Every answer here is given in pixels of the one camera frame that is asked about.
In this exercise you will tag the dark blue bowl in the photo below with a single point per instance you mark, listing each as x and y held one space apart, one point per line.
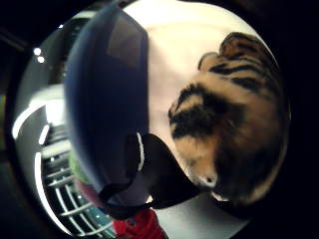
106 109

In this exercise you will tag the striped tiger soft toy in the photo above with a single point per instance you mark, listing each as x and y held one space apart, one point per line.
232 126

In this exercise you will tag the red object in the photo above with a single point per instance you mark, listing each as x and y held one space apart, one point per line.
141 225

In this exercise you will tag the green object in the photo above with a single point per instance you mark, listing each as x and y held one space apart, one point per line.
77 167

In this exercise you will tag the slatted ceiling grille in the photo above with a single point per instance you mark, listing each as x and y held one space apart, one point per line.
71 202

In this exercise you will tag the round ceiling spot lamp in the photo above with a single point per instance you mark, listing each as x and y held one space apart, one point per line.
41 59
37 51

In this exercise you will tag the curved ceiling light strip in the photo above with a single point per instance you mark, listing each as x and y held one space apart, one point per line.
41 195
25 118

